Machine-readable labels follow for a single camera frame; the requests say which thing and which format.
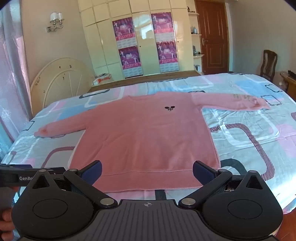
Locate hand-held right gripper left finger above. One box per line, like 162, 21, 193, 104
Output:
28, 160, 117, 209

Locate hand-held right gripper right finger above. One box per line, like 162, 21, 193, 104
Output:
178, 160, 269, 208

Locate pink sweater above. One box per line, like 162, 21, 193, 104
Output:
34, 91, 271, 193

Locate person's left hand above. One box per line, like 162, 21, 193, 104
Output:
0, 206, 16, 241

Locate patterned bedsheet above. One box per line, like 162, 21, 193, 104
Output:
0, 73, 296, 215

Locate pink and blue curtain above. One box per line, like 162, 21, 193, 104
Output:
0, 9, 33, 160

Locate cream round headboard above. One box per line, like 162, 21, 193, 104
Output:
30, 57, 96, 109

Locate wooden side table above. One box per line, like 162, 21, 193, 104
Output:
280, 71, 296, 93

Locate dark wooden chair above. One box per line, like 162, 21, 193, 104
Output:
260, 49, 278, 82

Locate brown wooden door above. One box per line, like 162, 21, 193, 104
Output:
194, 0, 229, 75

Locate cream glossy wardrobe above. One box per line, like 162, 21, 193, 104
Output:
77, 0, 195, 81

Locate cream corner shelf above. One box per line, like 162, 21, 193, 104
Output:
188, 11, 205, 57

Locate wooden bed frame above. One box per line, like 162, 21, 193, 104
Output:
89, 70, 204, 93

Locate purple wall poster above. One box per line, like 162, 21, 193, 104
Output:
118, 46, 142, 77
112, 17, 135, 48
156, 40, 179, 73
151, 12, 174, 42

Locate wall lamp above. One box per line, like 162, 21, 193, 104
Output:
46, 12, 65, 32

